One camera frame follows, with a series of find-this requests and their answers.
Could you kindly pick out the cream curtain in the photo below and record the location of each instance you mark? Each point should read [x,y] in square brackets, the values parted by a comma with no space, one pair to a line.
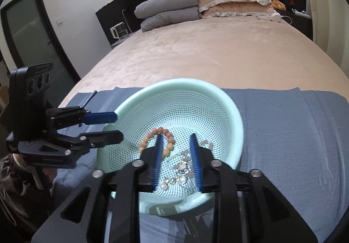
[327,8]

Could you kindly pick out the silver charm jewelry cluster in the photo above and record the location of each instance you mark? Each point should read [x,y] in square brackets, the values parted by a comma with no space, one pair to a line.
[181,179]

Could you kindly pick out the grey folded duvet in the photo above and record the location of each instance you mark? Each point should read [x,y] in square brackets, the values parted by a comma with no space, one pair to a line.
[166,5]

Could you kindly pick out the blue cloth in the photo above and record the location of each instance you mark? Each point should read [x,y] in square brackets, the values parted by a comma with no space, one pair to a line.
[286,136]

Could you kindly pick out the dark frosted glass door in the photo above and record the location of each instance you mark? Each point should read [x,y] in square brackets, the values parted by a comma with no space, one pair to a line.
[30,30]

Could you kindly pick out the white power strip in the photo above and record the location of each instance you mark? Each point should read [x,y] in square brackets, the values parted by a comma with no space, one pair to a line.
[301,13]

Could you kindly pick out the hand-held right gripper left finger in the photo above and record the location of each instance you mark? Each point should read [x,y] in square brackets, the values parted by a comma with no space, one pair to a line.
[158,161]

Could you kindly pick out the green plastic basket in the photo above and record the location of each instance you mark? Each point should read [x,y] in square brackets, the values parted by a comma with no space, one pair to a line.
[185,112]

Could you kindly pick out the clear kettle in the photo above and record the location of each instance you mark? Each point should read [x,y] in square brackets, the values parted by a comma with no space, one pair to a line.
[119,31]

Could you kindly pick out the brown teddy bear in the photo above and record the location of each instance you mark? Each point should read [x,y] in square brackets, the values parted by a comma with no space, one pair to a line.
[276,1]

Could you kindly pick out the pearl earring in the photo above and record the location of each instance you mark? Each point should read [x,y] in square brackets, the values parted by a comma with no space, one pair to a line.
[163,186]

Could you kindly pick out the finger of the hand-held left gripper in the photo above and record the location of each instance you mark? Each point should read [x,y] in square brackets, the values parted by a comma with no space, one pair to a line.
[109,138]
[101,117]

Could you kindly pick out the person's left forearm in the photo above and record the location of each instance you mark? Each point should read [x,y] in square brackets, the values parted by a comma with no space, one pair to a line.
[19,191]

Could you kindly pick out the white headphones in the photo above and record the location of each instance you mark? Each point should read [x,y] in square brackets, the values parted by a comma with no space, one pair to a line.
[270,17]

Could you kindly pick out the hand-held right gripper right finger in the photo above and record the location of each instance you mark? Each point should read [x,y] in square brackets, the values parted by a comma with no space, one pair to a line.
[196,161]

